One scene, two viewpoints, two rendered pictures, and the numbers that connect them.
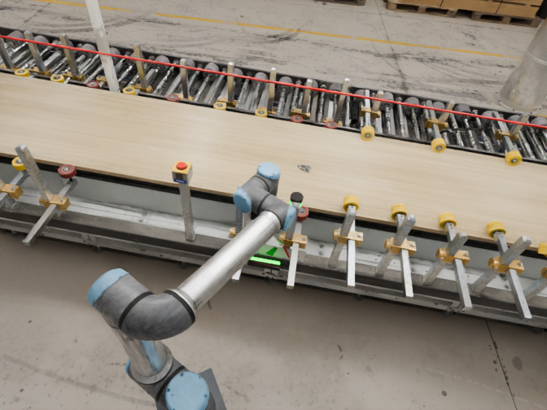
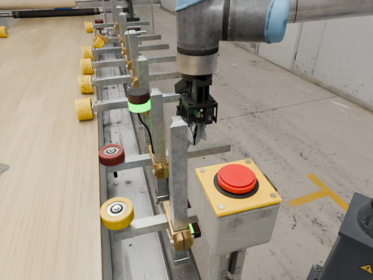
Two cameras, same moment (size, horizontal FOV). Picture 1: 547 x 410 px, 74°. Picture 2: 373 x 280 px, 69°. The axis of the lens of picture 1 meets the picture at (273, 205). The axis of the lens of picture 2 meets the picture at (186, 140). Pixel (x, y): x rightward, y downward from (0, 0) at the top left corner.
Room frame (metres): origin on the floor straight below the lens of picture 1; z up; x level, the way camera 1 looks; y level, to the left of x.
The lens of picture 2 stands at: (1.23, 0.60, 1.42)
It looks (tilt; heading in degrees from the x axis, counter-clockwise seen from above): 34 degrees down; 251
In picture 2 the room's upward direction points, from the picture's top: straight up
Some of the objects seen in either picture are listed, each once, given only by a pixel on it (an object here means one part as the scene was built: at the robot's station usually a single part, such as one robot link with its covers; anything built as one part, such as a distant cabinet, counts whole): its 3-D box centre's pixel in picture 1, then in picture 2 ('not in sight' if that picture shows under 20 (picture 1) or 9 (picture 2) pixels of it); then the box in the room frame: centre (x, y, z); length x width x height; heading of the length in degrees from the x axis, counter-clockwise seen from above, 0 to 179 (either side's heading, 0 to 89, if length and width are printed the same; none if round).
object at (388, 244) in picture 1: (399, 246); (136, 79); (1.06, -0.62, 0.95); 0.14 x 0.06 x 0.05; 87
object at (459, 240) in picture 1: (439, 263); (132, 78); (1.05, -0.85, 0.87); 0.04 x 0.04 x 0.48; 87
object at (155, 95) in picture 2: (289, 236); (159, 158); (1.09, -0.10, 0.87); 0.04 x 0.04 x 0.48; 87
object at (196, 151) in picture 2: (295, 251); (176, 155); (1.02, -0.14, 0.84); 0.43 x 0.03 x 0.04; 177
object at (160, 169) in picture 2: (292, 239); (157, 161); (1.09, -0.12, 0.85); 0.14 x 0.06 x 0.05; 87
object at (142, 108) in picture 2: not in sight; (139, 104); (1.14, -0.10, 1.08); 0.06 x 0.06 x 0.02
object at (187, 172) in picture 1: (182, 172); (232, 207); (1.11, 0.41, 1.18); 0.07 x 0.07 x 0.08; 87
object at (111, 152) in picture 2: (299, 217); (113, 163); (1.23, -0.15, 0.85); 0.08 x 0.08 x 0.11
